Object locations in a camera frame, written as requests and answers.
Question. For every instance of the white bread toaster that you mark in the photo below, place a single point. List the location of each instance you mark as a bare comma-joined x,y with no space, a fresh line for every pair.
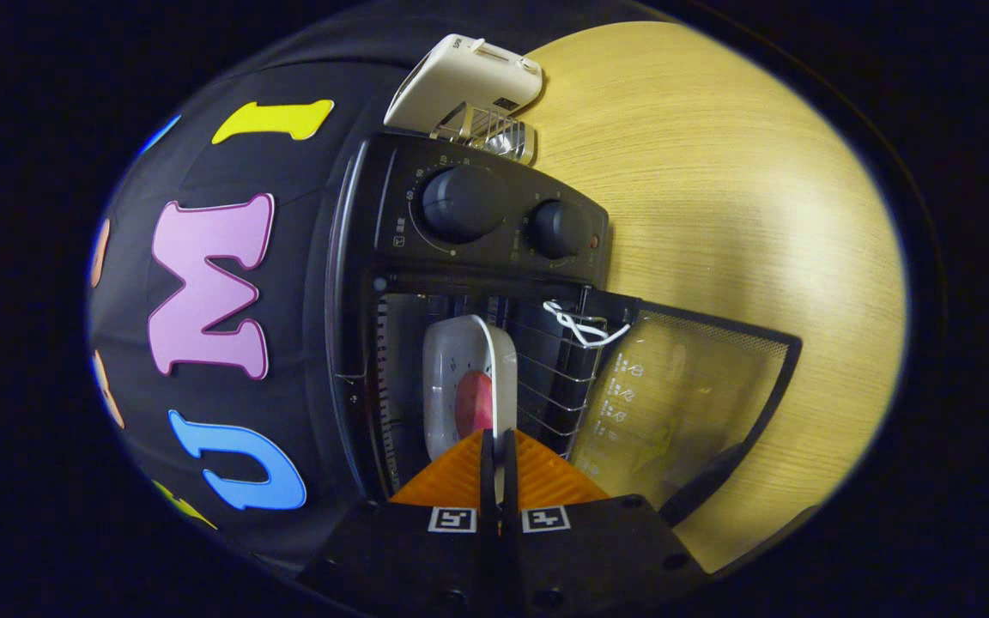
460,81

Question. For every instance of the red meat slice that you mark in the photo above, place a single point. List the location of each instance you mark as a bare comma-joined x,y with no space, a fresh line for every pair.
476,403

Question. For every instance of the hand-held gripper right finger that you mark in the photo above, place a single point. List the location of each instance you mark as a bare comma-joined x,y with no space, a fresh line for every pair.
580,558

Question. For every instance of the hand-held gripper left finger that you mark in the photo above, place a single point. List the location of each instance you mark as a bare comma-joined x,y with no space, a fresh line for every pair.
426,558

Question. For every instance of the white rectangular plate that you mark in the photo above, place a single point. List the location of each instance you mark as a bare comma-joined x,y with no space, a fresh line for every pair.
443,360

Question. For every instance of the clear ribbed glass holder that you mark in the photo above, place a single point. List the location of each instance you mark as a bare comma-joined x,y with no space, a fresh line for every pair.
490,133

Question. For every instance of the black toaster oven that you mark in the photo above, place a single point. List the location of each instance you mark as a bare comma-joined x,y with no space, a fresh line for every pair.
391,197

